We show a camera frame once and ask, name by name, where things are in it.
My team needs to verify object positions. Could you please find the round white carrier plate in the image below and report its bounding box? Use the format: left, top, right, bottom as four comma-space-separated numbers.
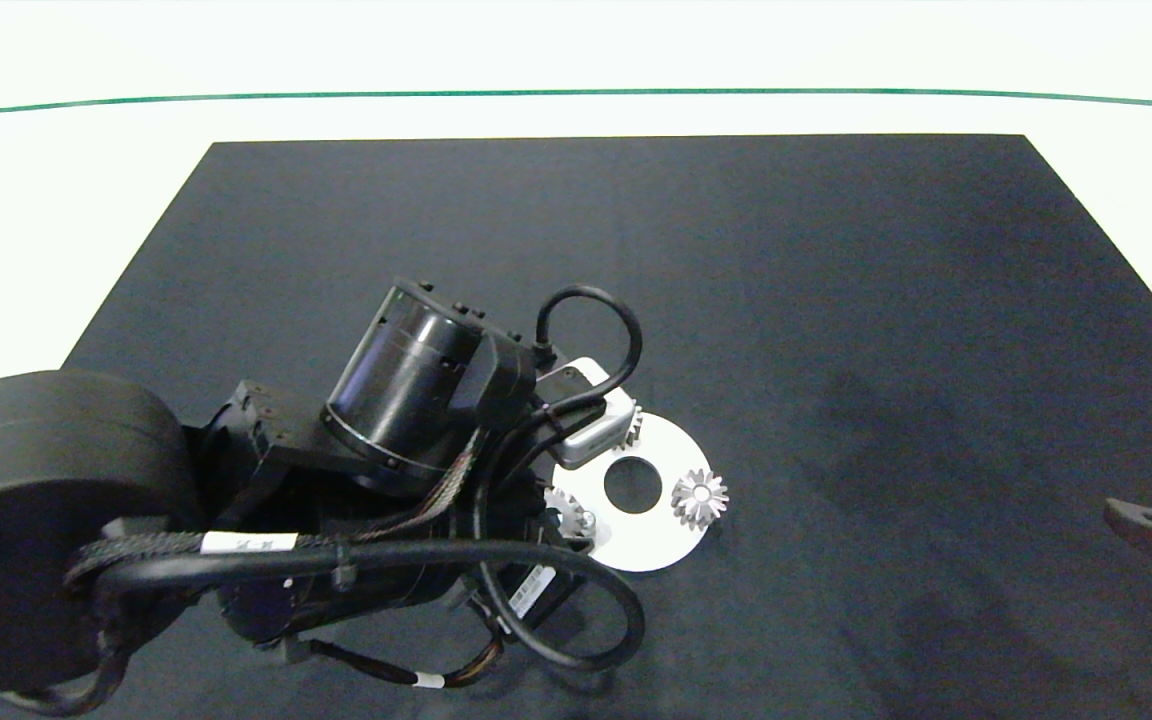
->
548, 357, 715, 573

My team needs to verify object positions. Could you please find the dark mat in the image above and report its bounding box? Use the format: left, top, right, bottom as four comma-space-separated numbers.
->
0, 135, 1152, 720

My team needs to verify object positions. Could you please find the long thick black cable loop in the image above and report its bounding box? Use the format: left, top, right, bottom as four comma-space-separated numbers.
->
66, 538, 647, 673

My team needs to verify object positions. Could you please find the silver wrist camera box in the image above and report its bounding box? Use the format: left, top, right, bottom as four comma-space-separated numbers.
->
548, 362, 637, 471

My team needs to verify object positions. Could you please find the thin cable with white tag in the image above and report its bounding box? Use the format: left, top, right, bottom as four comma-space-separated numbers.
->
281, 635, 507, 691

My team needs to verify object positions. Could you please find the short black camera cable loop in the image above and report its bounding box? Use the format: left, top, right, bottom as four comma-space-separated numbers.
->
534, 285, 644, 426

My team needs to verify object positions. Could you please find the braided cable with white tag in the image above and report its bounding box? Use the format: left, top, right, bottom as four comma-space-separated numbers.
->
66, 430, 482, 591

